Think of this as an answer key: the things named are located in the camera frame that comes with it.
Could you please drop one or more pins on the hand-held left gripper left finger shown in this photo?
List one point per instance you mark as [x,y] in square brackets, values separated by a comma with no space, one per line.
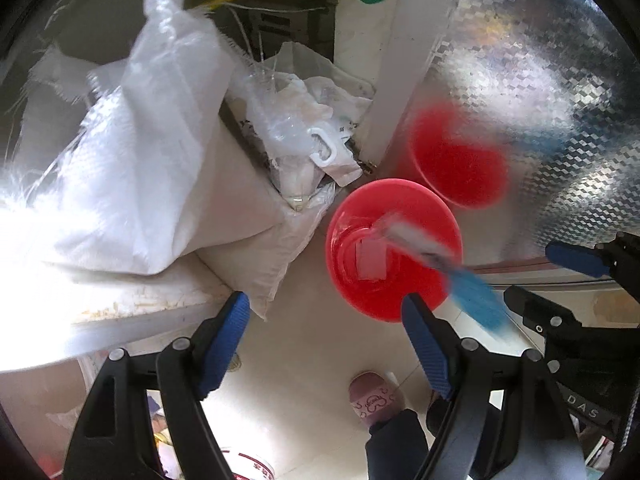
[225,342]

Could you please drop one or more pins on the blue and white packet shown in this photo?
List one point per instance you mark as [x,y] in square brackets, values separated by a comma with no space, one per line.
[475,295]

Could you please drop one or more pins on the shiny patterned door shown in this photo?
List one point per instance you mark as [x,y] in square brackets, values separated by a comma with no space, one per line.
[540,85]

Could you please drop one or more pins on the pink slipper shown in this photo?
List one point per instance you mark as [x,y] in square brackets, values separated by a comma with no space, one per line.
[375,397]

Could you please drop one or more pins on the white paper scrap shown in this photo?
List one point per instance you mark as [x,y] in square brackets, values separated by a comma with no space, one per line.
[371,260]

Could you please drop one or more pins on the large white woven sack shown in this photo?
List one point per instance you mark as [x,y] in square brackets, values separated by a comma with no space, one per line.
[140,160]

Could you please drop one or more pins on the clear plastic bag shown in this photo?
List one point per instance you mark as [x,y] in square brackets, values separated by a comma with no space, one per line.
[290,110]

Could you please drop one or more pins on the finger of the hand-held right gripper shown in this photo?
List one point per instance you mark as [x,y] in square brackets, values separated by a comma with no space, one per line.
[575,259]
[535,310]

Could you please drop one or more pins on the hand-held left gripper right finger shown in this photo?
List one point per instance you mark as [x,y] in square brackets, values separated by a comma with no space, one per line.
[427,342]

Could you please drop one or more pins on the white bucket with red print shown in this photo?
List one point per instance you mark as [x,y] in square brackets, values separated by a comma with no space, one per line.
[247,465]

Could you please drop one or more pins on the red plastic bin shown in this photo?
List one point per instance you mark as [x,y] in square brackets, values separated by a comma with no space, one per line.
[350,280]

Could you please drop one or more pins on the white cabinet board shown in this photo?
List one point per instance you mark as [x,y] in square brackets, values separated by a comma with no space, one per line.
[125,310]

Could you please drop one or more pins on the white cabinet post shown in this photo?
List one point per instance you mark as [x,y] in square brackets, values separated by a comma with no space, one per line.
[400,60]

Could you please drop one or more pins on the white filled sack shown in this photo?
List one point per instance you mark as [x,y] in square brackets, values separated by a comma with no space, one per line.
[250,240]

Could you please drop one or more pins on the person's left leg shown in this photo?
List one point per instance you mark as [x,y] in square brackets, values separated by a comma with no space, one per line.
[395,445]

